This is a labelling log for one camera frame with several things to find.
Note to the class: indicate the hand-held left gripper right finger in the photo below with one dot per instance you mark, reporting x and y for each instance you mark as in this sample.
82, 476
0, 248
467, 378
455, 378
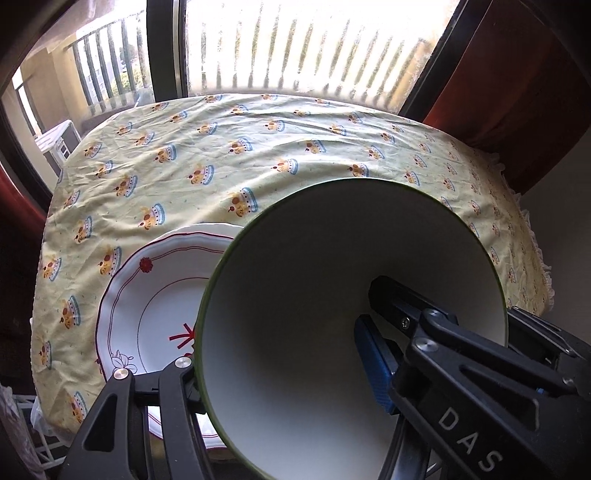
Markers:
376, 369

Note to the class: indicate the balcony railing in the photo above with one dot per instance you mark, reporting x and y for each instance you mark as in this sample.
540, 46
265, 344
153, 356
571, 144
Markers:
108, 60

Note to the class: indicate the cream bowl leaf sprig print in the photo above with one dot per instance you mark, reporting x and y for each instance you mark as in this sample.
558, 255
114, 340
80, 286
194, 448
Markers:
300, 300

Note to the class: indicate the red curtain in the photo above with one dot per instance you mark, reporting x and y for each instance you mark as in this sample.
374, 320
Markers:
18, 194
508, 92

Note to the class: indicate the red rimmed scalloped plate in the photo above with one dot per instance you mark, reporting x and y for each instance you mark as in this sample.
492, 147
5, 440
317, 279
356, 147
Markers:
152, 304

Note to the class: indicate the black window frame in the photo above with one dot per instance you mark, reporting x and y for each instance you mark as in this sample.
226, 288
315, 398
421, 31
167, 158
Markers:
164, 50

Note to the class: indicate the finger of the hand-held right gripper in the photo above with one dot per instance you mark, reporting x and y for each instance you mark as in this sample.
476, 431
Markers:
388, 290
545, 337

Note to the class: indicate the white plastic bag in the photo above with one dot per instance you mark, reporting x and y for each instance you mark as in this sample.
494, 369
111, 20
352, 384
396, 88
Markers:
14, 415

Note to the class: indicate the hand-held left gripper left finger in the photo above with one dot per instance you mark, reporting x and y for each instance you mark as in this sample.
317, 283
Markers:
180, 392

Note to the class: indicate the yellow printed tablecloth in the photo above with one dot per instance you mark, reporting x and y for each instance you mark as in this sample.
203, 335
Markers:
277, 138

